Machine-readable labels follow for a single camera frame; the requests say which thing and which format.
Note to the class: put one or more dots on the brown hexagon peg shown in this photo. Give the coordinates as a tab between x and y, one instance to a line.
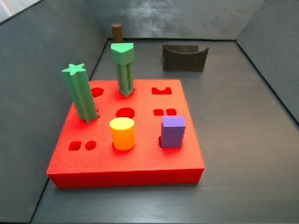
117	32

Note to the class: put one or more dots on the red foam peg board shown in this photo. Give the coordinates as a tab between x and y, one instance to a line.
88	162

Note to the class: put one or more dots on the purple rectangular peg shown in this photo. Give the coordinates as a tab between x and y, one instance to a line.
173	131

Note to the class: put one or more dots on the yellow orange cylinder peg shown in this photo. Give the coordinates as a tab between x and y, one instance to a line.
122	127

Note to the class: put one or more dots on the black curved block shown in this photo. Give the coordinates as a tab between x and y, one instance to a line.
185	58

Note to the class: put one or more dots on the green triangular peg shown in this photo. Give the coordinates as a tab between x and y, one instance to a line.
124	56

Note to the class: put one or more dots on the green star peg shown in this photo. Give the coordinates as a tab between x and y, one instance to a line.
78	82

